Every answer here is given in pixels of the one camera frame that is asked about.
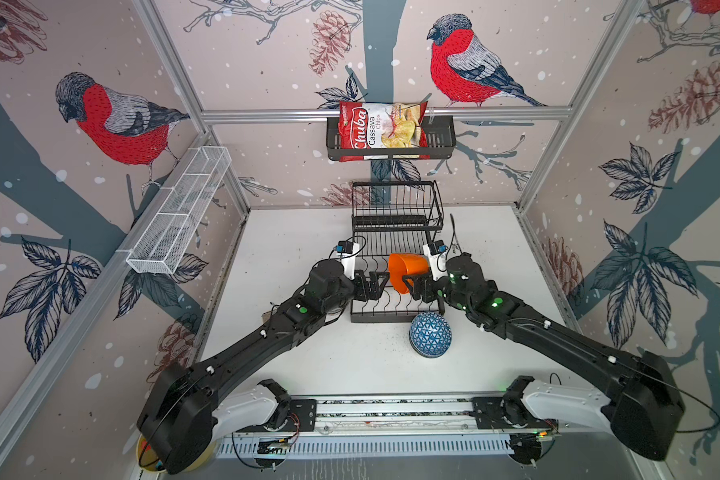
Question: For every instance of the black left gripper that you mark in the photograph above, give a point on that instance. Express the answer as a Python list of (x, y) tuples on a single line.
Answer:
[(374, 291)]

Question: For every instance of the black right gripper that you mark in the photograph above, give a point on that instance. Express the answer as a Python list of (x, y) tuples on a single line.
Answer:
[(424, 282)]

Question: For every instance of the orange plastic bowl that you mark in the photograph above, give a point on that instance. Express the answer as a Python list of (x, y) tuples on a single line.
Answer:
[(402, 264)]

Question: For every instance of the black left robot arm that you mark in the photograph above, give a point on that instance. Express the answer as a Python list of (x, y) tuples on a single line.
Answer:
[(178, 420)]

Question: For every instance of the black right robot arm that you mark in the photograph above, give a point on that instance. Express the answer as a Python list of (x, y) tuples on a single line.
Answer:
[(633, 397)]

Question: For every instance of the blue patterned bowl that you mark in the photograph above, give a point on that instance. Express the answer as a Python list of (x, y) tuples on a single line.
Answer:
[(430, 335)]

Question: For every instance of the red cassava chips bag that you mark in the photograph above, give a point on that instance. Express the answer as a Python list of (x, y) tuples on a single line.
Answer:
[(381, 125)]

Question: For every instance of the yellow pen cup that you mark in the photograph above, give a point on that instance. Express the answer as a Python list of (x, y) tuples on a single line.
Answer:
[(207, 462)]

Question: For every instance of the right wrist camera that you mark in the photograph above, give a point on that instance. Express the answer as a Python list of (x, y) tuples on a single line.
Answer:
[(435, 252)]

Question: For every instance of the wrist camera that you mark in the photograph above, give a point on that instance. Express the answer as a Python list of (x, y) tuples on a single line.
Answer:
[(347, 251), (435, 252)]

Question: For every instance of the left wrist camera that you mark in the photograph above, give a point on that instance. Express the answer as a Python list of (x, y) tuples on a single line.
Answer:
[(347, 251)]

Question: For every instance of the black wire dish rack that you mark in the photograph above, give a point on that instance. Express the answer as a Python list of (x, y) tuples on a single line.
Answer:
[(393, 217)]

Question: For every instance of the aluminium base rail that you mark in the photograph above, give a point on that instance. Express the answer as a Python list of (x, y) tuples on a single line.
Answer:
[(338, 427)]

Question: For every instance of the black wall shelf basket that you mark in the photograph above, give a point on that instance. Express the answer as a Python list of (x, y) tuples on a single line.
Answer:
[(439, 131)]

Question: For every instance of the white wire mesh basket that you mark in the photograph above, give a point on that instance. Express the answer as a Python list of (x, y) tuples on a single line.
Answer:
[(169, 233)]

